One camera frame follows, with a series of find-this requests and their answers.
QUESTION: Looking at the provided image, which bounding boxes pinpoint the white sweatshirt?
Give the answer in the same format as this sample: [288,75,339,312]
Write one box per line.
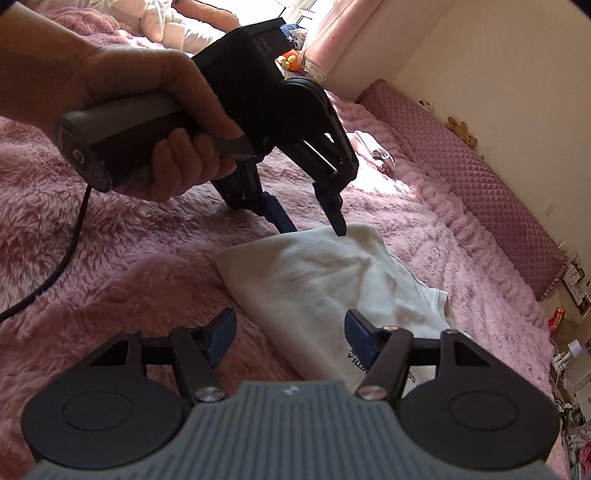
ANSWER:
[216,224,456,391]

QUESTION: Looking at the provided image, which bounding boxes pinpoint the person's left forearm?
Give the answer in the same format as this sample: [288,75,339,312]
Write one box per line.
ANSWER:
[1,2,99,138]

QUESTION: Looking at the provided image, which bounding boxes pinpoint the person's left hand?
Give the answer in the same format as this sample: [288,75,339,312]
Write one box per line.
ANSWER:
[61,47,242,202]

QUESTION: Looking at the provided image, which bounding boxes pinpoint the orange plush toy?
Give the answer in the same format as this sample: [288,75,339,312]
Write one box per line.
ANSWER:
[276,49,303,72]

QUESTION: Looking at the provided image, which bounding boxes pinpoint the small pink white garment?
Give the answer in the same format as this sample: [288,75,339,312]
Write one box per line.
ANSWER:
[348,130,396,175]

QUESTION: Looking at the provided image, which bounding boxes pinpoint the pink curtain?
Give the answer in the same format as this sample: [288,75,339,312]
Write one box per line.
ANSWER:
[303,0,382,83]

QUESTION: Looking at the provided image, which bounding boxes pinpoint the pink fluffy blanket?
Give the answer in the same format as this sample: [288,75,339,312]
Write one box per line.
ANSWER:
[0,4,569,480]

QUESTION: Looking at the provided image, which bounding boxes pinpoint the brown teddy bear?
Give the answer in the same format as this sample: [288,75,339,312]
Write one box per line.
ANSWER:
[445,116,478,149]

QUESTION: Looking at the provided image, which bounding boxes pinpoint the pink quilted headboard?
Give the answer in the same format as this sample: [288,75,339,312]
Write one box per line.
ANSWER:
[356,80,567,300]

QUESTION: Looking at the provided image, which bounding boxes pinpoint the red snack bag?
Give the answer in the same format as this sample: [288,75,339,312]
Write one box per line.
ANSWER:
[548,307,566,337]

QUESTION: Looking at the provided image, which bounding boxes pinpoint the white table lamp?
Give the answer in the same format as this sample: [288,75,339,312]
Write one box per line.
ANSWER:
[552,339,586,374]

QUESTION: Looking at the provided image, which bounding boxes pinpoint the white bedside shelf with items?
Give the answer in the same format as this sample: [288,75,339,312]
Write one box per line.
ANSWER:
[562,254,590,318]

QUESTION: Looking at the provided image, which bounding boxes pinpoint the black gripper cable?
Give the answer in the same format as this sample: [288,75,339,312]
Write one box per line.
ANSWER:
[0,184,93,324]

